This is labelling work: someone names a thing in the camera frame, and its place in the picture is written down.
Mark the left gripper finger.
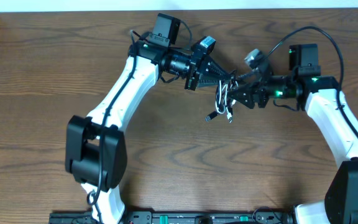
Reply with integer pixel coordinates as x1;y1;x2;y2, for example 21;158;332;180
204;55;232;80
196;78;229;88

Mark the black USB cable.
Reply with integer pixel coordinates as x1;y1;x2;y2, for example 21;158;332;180
204;70;245;123

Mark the white USB cable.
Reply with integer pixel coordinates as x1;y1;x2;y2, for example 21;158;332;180
214;80;239;123

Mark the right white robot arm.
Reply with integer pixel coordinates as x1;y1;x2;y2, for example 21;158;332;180
227;44;358;223

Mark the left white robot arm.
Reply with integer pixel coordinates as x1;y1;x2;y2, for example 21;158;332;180
65;13;234;223

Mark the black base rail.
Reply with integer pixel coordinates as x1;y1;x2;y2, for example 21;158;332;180
48;210;296;224

